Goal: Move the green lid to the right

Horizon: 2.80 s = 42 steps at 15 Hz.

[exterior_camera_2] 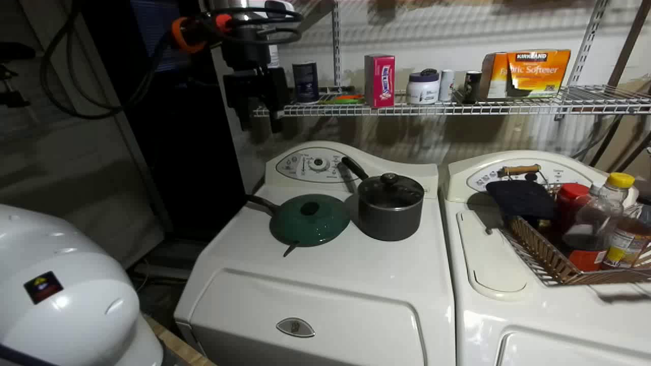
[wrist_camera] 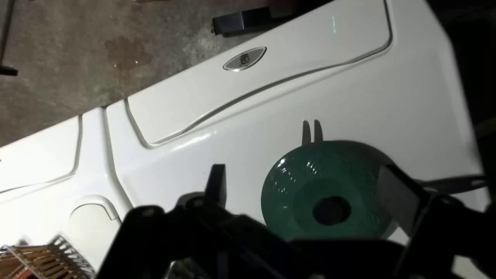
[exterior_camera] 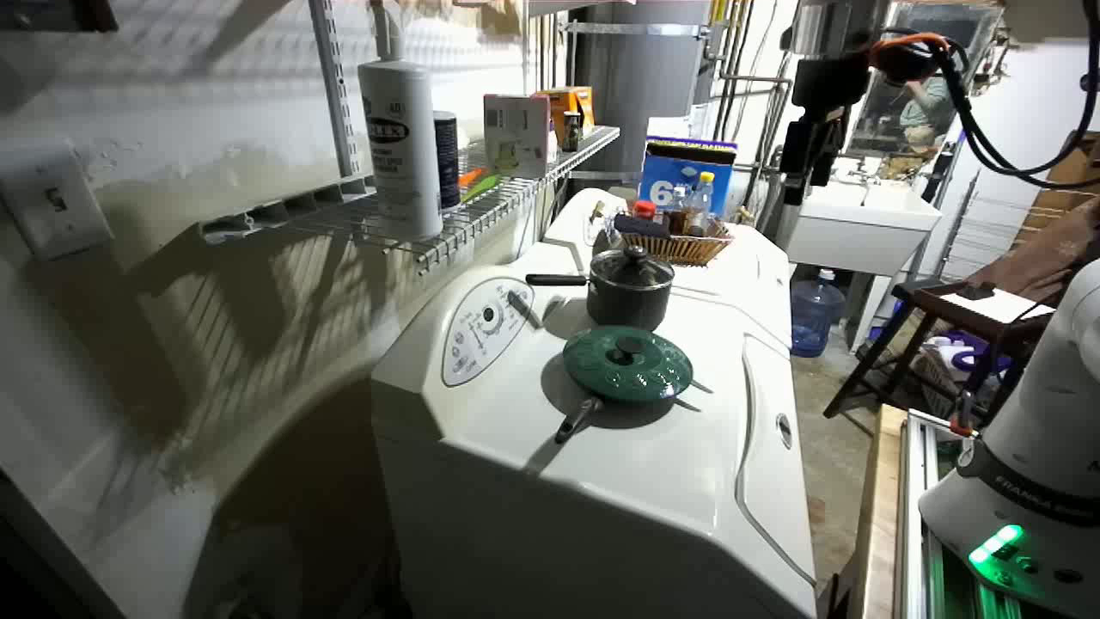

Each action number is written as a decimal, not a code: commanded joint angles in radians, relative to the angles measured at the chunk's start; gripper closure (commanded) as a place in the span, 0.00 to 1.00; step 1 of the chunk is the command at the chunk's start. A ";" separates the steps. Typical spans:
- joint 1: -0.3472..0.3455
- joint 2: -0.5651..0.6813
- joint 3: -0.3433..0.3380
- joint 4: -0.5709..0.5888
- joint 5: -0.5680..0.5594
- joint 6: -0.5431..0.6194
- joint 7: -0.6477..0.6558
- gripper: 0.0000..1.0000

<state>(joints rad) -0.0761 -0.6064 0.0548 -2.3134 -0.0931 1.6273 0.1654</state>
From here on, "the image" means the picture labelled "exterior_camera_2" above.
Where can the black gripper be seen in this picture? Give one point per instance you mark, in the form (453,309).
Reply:
(266,86)

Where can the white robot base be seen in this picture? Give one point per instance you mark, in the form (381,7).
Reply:
(64,300)

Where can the white washing machine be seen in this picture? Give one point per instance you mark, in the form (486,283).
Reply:
(353,301)
(518,298)

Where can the orange softener box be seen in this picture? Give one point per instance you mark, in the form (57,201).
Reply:
(523,74)

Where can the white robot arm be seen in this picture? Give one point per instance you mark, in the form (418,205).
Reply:
(245,32)

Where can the left white washing machine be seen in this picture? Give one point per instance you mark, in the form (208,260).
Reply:
(353,301)

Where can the black pan wooden handle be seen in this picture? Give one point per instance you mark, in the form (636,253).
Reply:
(518,192)

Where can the white cup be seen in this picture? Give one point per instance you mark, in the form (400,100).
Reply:
(447,84)

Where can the green pan lid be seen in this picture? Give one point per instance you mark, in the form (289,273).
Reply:
(310,221)

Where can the red container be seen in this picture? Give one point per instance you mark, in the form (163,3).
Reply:
(577,238)

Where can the dark grey saucepan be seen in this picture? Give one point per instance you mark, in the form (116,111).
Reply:
(379,223)

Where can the white wire shelf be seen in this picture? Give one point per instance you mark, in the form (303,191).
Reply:
(568,103)

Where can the wire dish rack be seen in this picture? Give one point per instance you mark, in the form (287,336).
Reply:
(562,251)

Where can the right white washing machine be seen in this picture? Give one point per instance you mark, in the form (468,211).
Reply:
(518,298)

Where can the dark can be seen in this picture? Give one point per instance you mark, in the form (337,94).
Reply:
(306,83)

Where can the saucepan glass lid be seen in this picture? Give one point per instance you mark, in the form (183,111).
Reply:
(391,191)

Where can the yellow cap bottle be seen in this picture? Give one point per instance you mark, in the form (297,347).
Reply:
(629,234)

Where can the white jar dark lid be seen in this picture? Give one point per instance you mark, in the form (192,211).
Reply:
(423,88)

